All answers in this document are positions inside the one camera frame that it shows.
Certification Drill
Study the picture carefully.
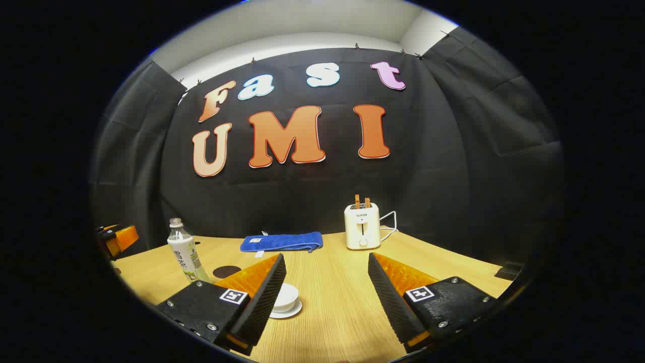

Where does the white saucer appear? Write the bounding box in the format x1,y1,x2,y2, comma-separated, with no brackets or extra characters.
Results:
269,299,303,319

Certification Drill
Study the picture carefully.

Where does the cream toaster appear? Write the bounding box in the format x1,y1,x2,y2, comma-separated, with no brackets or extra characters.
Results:
344,203,381,251

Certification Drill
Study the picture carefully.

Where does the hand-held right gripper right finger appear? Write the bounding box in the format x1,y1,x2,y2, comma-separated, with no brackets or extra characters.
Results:
367,252,498,354

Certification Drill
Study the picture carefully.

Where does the white toaster cable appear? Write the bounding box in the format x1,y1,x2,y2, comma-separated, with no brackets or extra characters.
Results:
379,211,399,243

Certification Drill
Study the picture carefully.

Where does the blue towel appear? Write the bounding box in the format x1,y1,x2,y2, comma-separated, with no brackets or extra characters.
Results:
240,231,324,254

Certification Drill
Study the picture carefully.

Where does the black table clamp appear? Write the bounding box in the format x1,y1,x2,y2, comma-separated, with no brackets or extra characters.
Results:
494,262,523,282

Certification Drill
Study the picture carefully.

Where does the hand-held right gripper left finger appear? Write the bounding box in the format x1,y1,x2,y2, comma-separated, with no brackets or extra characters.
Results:
155,253,287,356

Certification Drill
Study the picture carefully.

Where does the clear water bottle white label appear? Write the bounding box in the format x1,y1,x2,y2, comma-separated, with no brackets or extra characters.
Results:
167,218,212,283

